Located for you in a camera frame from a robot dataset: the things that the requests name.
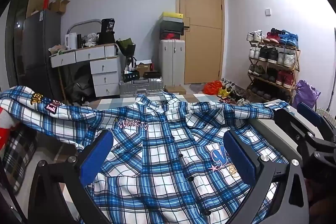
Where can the grey fridge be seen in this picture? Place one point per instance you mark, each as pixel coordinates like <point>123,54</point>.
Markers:
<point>39,50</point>

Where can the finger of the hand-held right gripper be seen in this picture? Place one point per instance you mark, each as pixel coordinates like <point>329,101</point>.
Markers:
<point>308,111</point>
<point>291,121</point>

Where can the red paper bag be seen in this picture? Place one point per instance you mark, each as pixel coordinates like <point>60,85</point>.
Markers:
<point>46,1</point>

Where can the silver suitcase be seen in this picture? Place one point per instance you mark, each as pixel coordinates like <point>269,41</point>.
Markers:
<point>141,87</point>

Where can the black paper bag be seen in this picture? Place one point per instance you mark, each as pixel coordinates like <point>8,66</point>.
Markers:
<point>107,29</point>

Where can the white desk with drawers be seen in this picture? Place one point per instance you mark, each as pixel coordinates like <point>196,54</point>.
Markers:
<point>102,74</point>

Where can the dark green bouquet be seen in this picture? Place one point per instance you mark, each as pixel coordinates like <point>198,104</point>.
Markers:
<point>126,49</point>

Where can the grey door mat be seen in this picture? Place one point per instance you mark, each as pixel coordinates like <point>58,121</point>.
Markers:
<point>197,88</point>

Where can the blue plaid shirt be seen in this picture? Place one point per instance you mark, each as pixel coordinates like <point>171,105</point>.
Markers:
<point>162,161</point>

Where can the black case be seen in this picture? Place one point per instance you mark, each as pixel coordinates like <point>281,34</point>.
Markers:
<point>151,75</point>

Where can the open cardboard box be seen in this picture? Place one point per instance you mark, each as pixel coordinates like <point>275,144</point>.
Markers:
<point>59,6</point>

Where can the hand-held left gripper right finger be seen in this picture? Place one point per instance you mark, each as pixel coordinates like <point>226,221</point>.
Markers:
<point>240,158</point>

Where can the pile of loose shoes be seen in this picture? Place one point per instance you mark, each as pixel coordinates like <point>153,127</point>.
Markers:
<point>239,98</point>

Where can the wooden door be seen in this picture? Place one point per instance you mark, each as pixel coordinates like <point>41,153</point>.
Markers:
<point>202,43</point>

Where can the flat brown cardboard box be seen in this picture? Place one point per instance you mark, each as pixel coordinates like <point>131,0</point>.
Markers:
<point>175,89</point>

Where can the arched mirror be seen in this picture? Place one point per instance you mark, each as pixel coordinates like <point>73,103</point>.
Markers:
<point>84,26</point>

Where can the yellow shoe box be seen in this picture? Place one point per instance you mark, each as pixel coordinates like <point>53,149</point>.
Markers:
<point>172,16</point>

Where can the red and white cloth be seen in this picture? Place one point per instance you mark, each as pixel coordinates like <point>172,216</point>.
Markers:
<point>5,127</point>

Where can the white suitcase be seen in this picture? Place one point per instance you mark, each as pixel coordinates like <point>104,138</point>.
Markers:
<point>172,64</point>

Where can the orange plastic bag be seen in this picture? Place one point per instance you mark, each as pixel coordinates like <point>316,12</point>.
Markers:
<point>212,88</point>

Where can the checked bed sheet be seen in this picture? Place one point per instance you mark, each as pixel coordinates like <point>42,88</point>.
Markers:
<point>118,102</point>

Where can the white electric kettle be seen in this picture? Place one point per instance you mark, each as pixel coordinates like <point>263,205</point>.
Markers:
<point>71,41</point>

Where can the black printed box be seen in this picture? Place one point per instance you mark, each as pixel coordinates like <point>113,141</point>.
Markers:
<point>131,76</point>

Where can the yellow sneakers pair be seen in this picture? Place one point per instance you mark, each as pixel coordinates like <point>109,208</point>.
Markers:
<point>223,92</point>

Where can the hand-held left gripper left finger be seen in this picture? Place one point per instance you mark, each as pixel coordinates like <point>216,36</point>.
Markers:
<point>97,158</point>

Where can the black and white plaid cloth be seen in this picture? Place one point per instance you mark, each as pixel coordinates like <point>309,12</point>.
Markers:
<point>18,158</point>

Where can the white light switch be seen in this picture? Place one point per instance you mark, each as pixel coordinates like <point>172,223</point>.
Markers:
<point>268,11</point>

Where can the purple plastic bag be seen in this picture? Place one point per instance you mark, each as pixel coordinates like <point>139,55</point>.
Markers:
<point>305,94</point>

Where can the dark green shoe box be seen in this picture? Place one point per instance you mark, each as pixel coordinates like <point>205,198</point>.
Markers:
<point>170,26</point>

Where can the wooden shoe rack with shoes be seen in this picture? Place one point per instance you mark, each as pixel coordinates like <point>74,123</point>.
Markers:
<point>273,54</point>

